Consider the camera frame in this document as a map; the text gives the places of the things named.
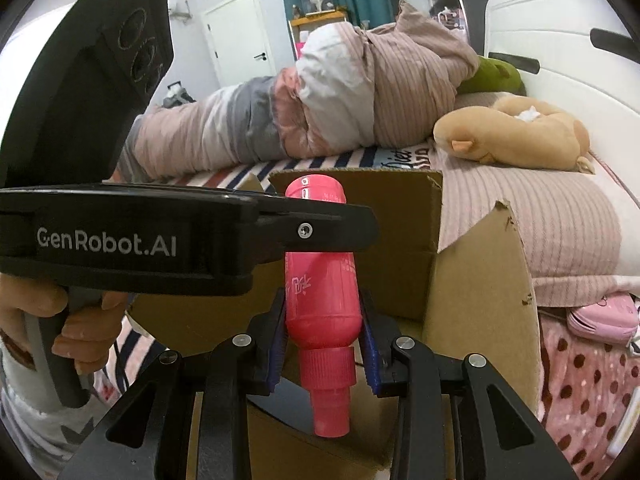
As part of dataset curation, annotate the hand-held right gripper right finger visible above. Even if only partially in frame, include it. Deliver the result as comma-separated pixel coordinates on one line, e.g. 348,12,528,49
359,287,581,480

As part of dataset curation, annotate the pink small bag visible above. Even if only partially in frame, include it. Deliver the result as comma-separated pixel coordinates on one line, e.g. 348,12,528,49
567,292,640,346

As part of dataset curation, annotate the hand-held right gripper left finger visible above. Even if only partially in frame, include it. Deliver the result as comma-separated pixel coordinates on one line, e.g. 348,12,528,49
59,287,289,480

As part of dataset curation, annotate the ribbed pink pillow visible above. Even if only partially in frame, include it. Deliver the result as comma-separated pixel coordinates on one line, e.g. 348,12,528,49
431,150,640,306

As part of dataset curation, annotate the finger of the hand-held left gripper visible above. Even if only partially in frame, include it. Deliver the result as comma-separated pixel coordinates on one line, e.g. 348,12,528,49
254,194,381,264

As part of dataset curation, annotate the white door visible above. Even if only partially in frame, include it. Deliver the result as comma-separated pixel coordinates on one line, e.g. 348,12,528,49
202,0,277,91

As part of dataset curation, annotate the striped bed sheet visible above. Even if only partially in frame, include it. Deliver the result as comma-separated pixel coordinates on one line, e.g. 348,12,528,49
102,142,433,196

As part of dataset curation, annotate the brown cardboard box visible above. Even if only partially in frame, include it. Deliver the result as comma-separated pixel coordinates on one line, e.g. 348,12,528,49
125,169,543,480

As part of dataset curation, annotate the pink plastic bottle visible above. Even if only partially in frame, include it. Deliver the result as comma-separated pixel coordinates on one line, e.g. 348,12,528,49
283,173,363,438

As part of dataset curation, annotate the tan plush toy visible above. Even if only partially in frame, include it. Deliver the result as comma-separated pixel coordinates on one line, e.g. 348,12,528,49
433,95,596,175

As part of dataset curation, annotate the wooden shelf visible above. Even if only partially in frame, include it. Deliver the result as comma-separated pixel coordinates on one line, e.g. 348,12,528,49
287,9,351,61

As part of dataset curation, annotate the green plush toy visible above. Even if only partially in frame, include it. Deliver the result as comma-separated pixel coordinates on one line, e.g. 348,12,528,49
457,55,523,96

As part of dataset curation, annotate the pink striped quilt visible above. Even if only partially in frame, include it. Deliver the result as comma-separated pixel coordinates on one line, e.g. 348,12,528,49
118,0,480,181

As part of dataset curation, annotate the person's left hand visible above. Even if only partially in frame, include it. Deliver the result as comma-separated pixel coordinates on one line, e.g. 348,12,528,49
0,274,130,375

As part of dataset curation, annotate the white headboard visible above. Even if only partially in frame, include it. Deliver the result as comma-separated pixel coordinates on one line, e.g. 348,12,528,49
484,0,640,221

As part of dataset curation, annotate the pink dotted blanket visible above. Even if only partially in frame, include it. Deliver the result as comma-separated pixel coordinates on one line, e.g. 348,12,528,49
537,310,640,478

